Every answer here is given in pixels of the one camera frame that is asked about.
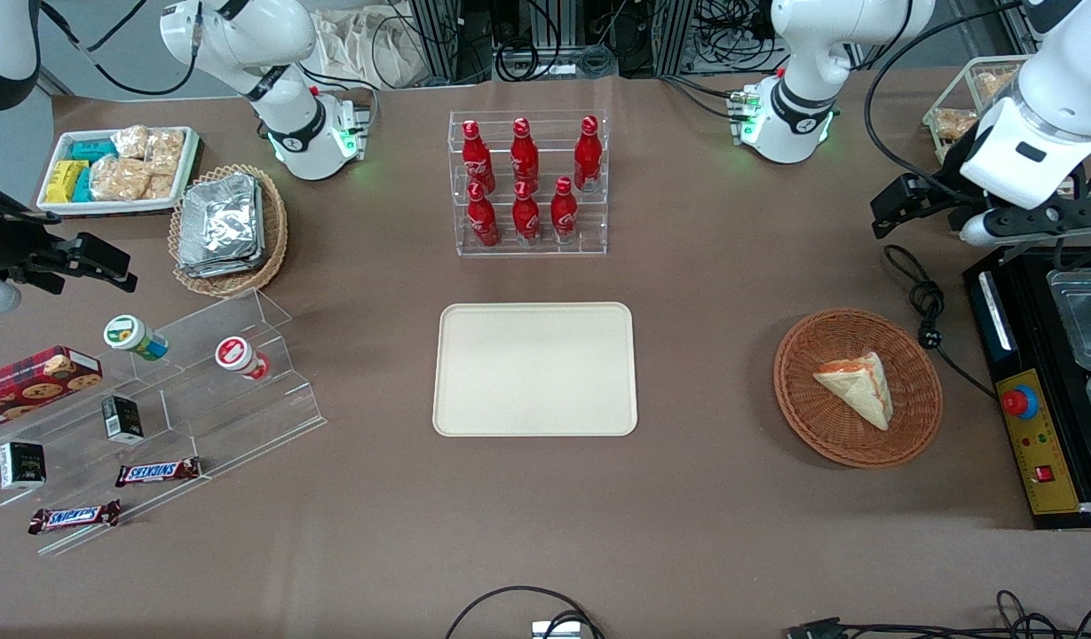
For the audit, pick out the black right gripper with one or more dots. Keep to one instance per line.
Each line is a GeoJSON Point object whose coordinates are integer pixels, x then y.
{"type": "Point", "coordinates": [3, 241]}

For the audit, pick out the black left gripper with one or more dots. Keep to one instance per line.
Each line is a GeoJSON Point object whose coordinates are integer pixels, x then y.
{"type": "Point", "coordinates": [956, 176]}

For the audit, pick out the triangular sandwich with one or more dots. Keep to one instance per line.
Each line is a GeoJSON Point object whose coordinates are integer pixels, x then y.
{"type": "Point", "coordinates": [860, 390]}

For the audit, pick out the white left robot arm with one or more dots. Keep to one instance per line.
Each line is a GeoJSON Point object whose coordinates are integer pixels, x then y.
{"type": "Point", "coordinates": [807, 106]}

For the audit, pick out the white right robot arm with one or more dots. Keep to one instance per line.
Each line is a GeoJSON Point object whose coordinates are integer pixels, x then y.
{"type": "Point", "coordinates": [296, 124]}

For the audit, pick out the white rectangular snack tray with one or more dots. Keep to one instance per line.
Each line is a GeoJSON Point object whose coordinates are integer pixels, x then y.
{"type": "Point", "coordinates": [52, 209]}

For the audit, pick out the light oval wicker basket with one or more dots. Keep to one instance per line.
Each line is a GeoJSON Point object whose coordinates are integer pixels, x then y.
{"type": "Point", "coordinates": [274, 226]}

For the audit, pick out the brown round wicker basket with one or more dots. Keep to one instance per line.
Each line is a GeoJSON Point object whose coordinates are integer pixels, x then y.
{"type": "Point", "coordinates": [820, 426]}

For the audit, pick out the beige plastic tray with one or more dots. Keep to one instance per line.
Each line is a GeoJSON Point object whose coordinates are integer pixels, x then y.
{"type": "Point", "coordinates": [534, 369]}

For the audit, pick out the teal snack pack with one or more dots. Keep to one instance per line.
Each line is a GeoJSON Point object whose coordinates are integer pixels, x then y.
{"type": "Point", "coordinates": [83, 186]}
{"type": "Point", "coordinates": [92, 150]}

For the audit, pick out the green lid white cup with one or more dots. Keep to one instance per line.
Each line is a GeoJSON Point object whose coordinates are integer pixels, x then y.
{"type": "Point", "coordinates": [130, 335]}

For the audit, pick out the yellow snack pack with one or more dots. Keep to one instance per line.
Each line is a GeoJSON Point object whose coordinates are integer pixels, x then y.
{"type": "Point", "coordinates": [64, 182]}

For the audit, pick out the clear cracker bag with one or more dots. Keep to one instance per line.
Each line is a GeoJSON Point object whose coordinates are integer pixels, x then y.
{"type": "Point", "coordinates": [953, 124]}
{"type": "Point", "coordinates": [993, 86]}

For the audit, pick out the clear rice cracker pack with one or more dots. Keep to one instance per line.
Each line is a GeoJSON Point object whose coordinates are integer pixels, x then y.
{"type": "Point", "coordinates": [119, 179]}
{"type": "Point", "coordinates": [165, 151]}
{"type": "Point", "coordinates": [130, 142]}
{"type": "Point", "coordinates": [160, 186]}

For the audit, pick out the red tartan cookie box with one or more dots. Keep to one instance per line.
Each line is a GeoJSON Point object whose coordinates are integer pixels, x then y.
{"type": "Point", "coordinates": [30, 386]}

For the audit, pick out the silver foil pouch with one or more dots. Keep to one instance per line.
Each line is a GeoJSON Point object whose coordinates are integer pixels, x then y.
{"type": "Point", "coordinates": [221, 217]}
{"type": "Point", "coordinates": [217, 269]}

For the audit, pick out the small black carton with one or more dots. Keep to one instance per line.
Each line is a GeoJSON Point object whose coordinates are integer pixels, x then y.
{"type": "Point", "coordinates": [21, 465]}
{"type": "Point", "coordinates": [122, 419]}

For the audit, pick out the red lid white cup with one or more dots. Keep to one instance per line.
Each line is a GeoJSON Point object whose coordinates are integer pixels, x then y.
{"type": "Point", "coordinates": [236, 355]}

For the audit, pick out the large steel food pan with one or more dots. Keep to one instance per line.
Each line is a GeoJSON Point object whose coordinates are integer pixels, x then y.
{"type": "Point", "coordinates": [1087, 319]}

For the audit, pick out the brown snickers bar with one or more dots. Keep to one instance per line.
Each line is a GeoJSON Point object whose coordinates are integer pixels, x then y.
{"type": "Point", "coordinates": [157, 472]}
{"type": "Point", "coordinates": [75, 516]}

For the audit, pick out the clear acrylic stepped shelf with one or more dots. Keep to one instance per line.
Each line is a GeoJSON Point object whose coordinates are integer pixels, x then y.
{"type": "Point", "coordinates": [243, 417]}

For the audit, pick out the red emergency stop button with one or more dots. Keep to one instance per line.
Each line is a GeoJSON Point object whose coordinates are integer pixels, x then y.
{"type": "Point", "coordinates": [1020, 402]}

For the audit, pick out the black appliance with yellow panel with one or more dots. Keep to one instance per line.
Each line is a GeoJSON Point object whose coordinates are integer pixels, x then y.
{"type": "Point", "coordinates": [1042, 444]}

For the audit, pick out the red cola bottle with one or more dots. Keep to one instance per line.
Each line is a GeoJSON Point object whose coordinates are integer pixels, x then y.
{"type": "Point", "coordinates": [525, 158]}
{"type": "Point", "coordinates": [588, 155]}
{"type": "Point", "coordinates": [526, 217]}
{"type": "Point", "coordinates": [564, 215]}
{"type": "Point", "coordinates": [483, 222]}
{"type": "Point", "coordinates": [476, 160]}

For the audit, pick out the white cloth bag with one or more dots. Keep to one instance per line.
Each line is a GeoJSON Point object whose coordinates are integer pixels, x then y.
{"type": "Point", "coordinates": [359, 44]}

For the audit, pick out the clear acrylic bottle rack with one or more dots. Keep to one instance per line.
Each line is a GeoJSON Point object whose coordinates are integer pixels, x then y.
{"type": "Point", "coordinates": [545, 248]}

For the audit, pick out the silver connector box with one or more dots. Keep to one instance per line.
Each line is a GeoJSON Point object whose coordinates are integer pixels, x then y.
{"type": "Point", "coordinates": [556, 630]}

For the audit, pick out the red rocker switch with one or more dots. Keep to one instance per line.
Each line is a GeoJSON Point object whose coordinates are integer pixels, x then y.
{"type": "Point", "coordinates": [1044, 473]}

